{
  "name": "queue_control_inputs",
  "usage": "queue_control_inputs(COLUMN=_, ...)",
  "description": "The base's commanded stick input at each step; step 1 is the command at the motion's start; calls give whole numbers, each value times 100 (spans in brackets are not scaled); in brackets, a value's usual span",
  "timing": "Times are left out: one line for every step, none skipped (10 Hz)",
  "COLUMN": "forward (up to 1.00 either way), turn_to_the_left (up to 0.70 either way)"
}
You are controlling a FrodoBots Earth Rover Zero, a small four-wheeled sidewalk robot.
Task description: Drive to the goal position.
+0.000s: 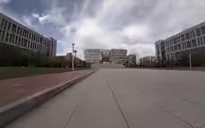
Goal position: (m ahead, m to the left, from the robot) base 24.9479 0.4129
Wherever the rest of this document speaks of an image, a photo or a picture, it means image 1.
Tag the pale pole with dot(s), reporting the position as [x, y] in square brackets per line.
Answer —
[190, 60]

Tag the green grass lawn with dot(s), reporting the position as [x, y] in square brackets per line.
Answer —
[20, 72]

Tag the wide pale stairway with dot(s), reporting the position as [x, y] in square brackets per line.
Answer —
[107, 66]

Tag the pale twin-block building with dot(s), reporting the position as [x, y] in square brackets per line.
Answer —
[105, 55]

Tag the pale lamp post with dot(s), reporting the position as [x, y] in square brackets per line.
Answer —
[73, 56]

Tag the large grey windowed building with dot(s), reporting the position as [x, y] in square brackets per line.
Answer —
[190, 41]

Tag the long grey office building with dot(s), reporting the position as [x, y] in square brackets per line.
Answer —
[13, 33]

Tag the grey stone kerb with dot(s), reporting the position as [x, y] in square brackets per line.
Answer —
[30, 100]

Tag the row of dark trees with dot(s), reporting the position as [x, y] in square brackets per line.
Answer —
[20, 58]

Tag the low distant buildings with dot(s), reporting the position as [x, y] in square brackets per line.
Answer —
[140, 60]

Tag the red brick path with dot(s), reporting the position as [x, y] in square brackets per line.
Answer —
[20, 86]

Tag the grey concrete slab pavement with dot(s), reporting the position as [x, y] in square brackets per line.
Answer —
[136, 100]

